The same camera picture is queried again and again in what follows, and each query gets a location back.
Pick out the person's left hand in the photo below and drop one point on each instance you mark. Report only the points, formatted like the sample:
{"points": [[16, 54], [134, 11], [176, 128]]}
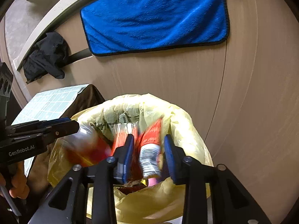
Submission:
{"points": [[19, 186]]}

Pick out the blue towel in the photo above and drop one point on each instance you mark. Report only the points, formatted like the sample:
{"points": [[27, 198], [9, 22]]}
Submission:
{"points": [[151, 18]]}

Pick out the black cloth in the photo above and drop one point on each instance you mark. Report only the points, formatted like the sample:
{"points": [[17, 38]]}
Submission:
{"points": [[44, 58]]}

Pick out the red white wrapper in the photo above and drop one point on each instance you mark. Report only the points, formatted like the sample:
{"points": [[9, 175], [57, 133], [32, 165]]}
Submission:
{"points": [[149, 154]]}

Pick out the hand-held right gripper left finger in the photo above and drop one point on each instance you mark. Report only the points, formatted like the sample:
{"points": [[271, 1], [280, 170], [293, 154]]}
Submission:
{"points": [[128, 161]]}

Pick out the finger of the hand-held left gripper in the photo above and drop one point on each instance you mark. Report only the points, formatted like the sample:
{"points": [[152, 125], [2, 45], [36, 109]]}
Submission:
{"points": [[67, 128], [59, 120]]}

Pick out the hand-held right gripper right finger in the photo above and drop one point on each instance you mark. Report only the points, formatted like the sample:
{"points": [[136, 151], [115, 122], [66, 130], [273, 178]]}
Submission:
{"points": [[170, 161]]}

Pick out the trash bin with yellow bag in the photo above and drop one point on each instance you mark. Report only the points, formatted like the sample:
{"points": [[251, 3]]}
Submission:
{"points": [[144, 205]]}

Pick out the clear plastic bag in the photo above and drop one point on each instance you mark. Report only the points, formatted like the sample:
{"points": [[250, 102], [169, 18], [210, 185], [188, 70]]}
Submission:
{"points": [[84, 140]]}

